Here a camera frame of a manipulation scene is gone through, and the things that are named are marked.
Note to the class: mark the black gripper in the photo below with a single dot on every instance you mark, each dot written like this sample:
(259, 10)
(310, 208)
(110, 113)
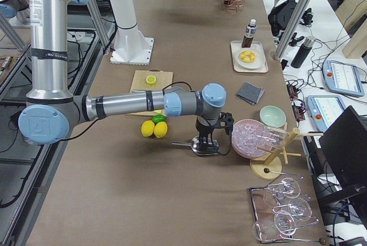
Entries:
(204, 128)

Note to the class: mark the cream round plate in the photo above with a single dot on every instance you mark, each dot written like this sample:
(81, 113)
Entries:
(259, 61)

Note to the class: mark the glazed twisted donut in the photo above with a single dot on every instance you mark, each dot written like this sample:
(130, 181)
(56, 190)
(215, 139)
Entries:
(247, 57)

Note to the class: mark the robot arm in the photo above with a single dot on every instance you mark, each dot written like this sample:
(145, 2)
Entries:
(15, 8)

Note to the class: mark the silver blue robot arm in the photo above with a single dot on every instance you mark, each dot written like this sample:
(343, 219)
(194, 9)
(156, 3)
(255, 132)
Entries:
(52, 111)

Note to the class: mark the cream rabbit tray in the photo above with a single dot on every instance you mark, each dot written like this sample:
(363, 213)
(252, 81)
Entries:
(236, 45)

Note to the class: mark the metal ice scoop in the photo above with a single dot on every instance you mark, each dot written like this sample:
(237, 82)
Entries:
(186, 143)

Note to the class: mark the pink bowl of ice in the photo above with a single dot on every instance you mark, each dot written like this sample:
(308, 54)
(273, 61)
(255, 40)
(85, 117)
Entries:
(244, 138)

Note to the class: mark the yellow lemon right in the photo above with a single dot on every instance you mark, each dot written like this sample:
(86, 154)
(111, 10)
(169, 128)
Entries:
(160, 129)

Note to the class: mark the yellow lemon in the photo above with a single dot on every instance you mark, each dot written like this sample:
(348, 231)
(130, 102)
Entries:
(147, 128)
(160, 129)

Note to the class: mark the green lime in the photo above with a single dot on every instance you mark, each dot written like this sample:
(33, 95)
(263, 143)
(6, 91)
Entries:
(158, 118)

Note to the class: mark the yellow lemon left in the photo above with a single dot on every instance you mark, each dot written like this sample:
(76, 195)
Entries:
(147, 128)

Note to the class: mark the grey folded cloth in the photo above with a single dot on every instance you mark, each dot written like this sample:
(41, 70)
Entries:
(250, 93)

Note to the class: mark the mint green bowl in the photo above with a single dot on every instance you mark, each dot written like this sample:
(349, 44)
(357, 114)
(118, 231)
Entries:
(272, 116)

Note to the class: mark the wooden cup holder tree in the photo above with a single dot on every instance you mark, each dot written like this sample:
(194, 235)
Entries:
(273, 141)

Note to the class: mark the bamboo cutting board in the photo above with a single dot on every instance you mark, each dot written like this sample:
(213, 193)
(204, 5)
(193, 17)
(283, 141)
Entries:
(139, 80)

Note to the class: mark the half lemon slice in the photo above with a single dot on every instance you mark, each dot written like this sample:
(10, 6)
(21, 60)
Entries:
(151, 80)

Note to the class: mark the wine glass upper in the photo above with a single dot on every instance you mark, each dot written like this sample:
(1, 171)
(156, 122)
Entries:
(286, 188)

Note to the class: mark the wine glass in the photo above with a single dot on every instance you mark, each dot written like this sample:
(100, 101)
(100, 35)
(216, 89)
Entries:
(286, 188)
(280, 227)
(297, 207)

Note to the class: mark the wine glass lower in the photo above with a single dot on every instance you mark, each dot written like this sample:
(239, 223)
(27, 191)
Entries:
(280, 227)

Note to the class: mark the wine glass middle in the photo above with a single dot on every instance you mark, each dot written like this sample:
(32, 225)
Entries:
(297, 207)

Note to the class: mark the brown drink bottle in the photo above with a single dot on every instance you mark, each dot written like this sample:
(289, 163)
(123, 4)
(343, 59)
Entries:
(249, 34)

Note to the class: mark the lower teach pendant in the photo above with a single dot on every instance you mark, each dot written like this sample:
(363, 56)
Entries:
(325, 109)

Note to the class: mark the teach pendant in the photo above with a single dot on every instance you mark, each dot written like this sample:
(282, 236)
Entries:
(342, 78)
(325, 109)

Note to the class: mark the black thermos bottle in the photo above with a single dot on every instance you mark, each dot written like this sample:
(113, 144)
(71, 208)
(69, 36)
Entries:
(303, 52)

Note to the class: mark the black monitor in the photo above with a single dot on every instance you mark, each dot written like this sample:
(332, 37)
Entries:
(344, 147)

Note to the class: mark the upper teach pendant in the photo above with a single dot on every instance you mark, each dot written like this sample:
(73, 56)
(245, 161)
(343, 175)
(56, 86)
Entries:
(342, 78)

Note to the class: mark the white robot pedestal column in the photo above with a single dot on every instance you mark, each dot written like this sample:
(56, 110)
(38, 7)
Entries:
(130, 45)

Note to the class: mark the aluminium frame post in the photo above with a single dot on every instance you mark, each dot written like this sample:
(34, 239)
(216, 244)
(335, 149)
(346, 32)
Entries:
(289, 31)

